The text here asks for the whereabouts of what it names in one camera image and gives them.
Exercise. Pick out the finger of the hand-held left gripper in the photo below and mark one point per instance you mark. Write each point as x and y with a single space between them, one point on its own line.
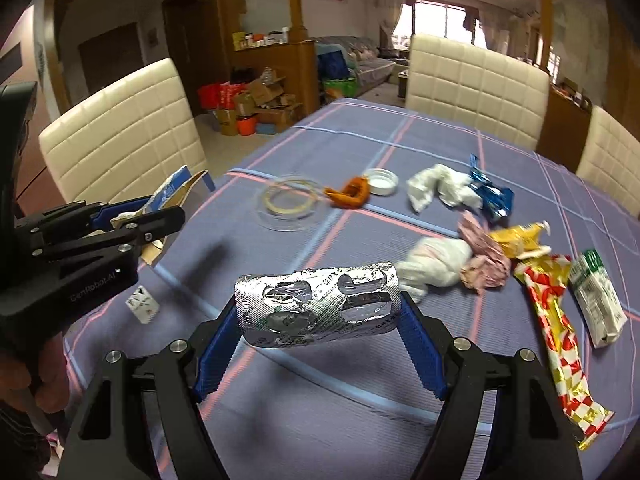
150 225
117 212

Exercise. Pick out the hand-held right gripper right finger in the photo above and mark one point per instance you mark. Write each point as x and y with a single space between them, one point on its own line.
421 347

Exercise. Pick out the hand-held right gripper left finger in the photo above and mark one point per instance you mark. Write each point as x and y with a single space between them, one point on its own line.
220 347

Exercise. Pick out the blue and white carton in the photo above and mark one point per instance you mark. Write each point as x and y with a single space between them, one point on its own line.
170 190

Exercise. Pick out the silver blister pack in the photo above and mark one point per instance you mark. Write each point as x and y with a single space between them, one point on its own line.
310 305

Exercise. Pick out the white round lid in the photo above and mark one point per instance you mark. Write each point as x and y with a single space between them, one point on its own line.
382 180

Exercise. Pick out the green and white milk carton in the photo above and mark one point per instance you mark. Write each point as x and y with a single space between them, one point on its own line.
597 305

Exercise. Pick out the person's left hand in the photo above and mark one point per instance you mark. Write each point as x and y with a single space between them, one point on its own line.
37 375

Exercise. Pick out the small white card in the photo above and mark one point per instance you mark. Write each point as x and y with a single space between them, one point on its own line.
144 305

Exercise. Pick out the cream quilted dining chair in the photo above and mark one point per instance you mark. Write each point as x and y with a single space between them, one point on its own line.
475 90
612 160
125 130

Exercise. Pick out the twisted white tissue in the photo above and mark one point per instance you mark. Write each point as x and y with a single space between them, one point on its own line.
435 260

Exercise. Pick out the crumpled pink paper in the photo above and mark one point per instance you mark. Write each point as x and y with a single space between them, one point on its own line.
480 240

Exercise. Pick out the blue plaid tablecloth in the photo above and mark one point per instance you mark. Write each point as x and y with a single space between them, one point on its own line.
350 240

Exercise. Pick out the red and yellow checkered wrapper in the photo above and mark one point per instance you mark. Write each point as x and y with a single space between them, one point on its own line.
555 320

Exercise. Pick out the clear tape roll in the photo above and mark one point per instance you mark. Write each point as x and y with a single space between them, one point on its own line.
287 223

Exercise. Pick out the orange plastic bin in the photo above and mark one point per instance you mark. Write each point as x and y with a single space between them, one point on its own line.
246 126

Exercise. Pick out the yellow snack wrapper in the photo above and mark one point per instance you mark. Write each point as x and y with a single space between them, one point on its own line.
515 240

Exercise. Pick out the red bag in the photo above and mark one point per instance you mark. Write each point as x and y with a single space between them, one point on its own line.
215 95

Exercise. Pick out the crumpled white tissue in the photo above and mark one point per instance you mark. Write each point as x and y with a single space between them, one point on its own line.
430 182

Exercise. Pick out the crumpled blue foil wrapper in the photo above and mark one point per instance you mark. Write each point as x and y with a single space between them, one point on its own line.
492 197

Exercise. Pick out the orange peel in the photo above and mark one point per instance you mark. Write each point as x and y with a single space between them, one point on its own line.
350 196

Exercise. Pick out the pile of cardboard boxes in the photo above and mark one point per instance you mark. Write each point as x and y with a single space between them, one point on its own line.
265 97

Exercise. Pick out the wooden partition counter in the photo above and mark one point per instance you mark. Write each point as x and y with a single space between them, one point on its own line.
280 57

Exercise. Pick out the green patterned bag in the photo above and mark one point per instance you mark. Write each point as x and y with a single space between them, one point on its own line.
340 87

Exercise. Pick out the blue bag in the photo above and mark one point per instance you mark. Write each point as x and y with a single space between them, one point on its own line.
331 62

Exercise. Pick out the wooden sideboard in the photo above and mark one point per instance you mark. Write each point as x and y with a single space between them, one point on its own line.
565 120

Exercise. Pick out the grey patterned sofa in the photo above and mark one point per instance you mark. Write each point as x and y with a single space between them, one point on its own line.
370 66

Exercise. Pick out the window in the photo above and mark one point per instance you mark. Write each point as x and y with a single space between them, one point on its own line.
440 25

